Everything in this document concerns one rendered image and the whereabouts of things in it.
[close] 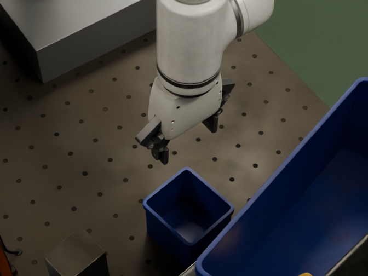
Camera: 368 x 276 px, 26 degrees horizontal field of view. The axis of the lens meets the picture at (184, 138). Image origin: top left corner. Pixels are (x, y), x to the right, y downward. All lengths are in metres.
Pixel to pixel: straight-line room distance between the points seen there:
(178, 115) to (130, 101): 0.40
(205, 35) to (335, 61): 1.57
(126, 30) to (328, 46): 1.11
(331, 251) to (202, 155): 0.51
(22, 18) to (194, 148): 0.39
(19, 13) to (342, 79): 1.22
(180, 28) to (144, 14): 0.60
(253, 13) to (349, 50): 1.55
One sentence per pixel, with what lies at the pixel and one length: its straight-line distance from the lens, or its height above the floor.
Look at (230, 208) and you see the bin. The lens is 1.22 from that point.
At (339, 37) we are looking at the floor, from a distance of 2.55.
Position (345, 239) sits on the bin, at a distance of 0.93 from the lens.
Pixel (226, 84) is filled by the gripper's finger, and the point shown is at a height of 0.96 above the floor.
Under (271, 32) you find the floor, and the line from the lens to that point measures 2.54.
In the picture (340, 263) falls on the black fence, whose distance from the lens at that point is 0.33.
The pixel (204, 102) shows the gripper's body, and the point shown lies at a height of 0.99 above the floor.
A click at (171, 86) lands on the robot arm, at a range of 1.02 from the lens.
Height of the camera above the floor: 1.84
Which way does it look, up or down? 54 degrees down
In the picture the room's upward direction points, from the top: straight up
